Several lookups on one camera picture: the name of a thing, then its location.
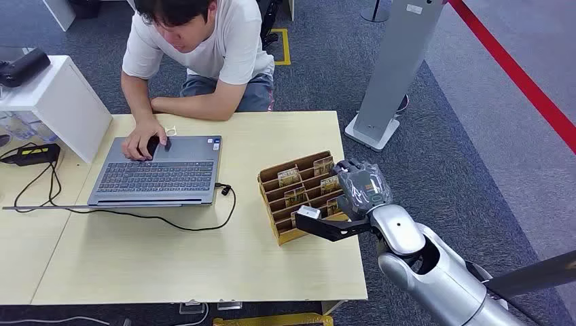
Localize white cable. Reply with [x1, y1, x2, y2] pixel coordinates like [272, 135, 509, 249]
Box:
[0, 315, 111, 326]

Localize black power adapter yellow labels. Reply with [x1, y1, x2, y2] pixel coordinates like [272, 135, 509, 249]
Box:
[0, 143, 62, 168]

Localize black case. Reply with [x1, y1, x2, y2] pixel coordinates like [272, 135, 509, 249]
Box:
[0, 48, 52, 89]

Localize round metal post base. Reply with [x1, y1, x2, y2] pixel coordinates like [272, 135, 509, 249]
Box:
[359, 0, 392, 24]

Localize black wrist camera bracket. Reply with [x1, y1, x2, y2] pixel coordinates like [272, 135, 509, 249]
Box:
[294, 211, 375, 243]

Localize white cabinet box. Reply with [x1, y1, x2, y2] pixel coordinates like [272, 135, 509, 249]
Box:
[0, 54, 114, 164]

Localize black chair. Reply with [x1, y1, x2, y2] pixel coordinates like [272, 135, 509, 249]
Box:
[257, 0, 283, 50]

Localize black laptop power cable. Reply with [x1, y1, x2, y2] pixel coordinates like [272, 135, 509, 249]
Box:
[0, 142, 238, 232]

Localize wooden slotted card holder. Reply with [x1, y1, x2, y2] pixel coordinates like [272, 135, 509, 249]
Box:
[257, 150, 350, 247]

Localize red barrier belt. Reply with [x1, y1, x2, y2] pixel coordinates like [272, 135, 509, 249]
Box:
[448, 0, 576, 156]

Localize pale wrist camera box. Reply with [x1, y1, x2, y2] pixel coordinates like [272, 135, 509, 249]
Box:
[297, 204, 322, 221]

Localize clear plastic bottles pack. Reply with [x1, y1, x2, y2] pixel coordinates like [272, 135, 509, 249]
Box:
[0, 110, 58, 144]

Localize black mouse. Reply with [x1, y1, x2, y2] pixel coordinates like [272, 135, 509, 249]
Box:
[145, 135, 162, 159]

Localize person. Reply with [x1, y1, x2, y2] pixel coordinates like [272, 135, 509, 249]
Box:
[120, 0, 276, 162]

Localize dark grey bar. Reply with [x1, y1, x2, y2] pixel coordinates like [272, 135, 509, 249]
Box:
[483, 250, 576, 301]

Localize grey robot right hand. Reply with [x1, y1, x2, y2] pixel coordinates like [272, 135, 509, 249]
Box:
[331, 158, 393, 222]

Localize grey kiosk stand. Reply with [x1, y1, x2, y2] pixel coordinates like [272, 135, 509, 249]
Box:
[344, 0, 447, 153]

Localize white furniture panel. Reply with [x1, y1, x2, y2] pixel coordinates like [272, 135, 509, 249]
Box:
[42, 0, 77, 33]

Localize yellow flat board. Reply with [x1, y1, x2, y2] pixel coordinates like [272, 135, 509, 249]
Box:
[212, 312, 335, 326]

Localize grey open laptop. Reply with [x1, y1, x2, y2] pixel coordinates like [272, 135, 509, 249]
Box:
[2, 135, 223, 211]

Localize person's right hand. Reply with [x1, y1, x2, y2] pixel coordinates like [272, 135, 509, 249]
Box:
[122, 117, 168, 162]

